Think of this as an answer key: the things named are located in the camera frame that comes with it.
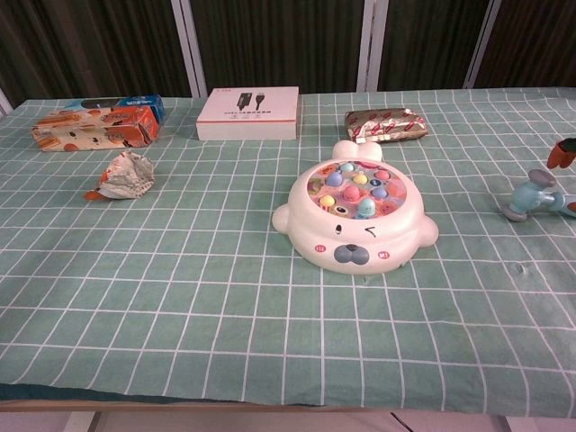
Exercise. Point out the orange biscuit box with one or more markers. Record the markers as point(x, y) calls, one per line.
point(90, 132)

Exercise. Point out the gold foil snack packet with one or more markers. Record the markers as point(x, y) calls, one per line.
point(387, 123)

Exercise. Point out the white seal whack-a-mole toy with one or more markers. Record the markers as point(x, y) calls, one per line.
point(360, 245)

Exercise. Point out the white frame post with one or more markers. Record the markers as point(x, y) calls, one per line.
point(3, 101)
point(193, 54)
point(481, 45)
point(371, 45)

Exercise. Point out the blue biscuit box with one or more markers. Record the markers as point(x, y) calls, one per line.
point(153, 104)

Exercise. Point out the blue toy hammer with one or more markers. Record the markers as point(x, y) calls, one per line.
point(522, 200)

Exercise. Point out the crumpled snack wrapper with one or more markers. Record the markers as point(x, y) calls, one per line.
point(126, 177)

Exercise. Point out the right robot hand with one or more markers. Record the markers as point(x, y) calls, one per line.
point(564, 155)

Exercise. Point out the green checked tablecloth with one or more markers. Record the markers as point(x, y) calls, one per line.
point(180, 292)

